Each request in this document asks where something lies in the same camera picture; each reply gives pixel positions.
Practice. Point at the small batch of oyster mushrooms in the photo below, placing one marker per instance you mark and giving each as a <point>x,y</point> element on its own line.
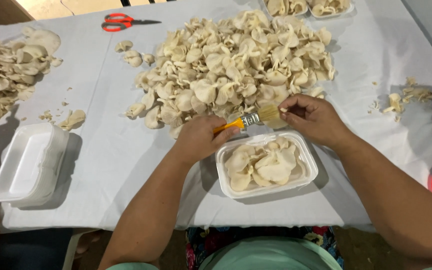
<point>272,165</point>

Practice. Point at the person's right hand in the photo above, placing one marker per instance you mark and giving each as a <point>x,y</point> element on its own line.
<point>317,118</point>

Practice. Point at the large heap of oyster mushrooms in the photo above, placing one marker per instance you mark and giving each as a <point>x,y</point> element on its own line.
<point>231,63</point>

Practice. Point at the floral patterned skirt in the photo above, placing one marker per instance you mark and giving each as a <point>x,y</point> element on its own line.
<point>208,243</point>

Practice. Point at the single oyster mushroom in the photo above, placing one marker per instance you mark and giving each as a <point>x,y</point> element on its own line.
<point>276,124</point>

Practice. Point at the white foam tray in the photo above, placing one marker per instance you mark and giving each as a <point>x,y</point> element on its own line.
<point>306,165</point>

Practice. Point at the filled foam tray of mushrooms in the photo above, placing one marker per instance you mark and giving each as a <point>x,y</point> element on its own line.
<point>330,7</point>
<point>285,6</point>

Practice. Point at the flat pile of sorted mushrooms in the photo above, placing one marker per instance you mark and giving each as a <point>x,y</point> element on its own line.
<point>6,71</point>

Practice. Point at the stack of white foam trays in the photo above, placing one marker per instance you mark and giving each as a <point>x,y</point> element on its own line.
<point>28,165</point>

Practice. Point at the white tablecloth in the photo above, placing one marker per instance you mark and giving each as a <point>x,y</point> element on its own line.
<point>126,168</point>

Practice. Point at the loose oyster mushroom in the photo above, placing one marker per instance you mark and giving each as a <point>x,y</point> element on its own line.
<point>124,45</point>
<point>149,58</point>
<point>72,119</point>
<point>133,59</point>

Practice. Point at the person's left hand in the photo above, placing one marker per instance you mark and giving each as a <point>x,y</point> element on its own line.
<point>195,138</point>

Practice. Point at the mint green shirt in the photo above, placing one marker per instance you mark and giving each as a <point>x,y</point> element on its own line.
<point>268,257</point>

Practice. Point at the small mushroom crumbs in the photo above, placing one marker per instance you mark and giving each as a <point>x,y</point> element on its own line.
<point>46,115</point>

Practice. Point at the scatter of mushroom stem scraps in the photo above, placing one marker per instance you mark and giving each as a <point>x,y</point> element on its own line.
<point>407,95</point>

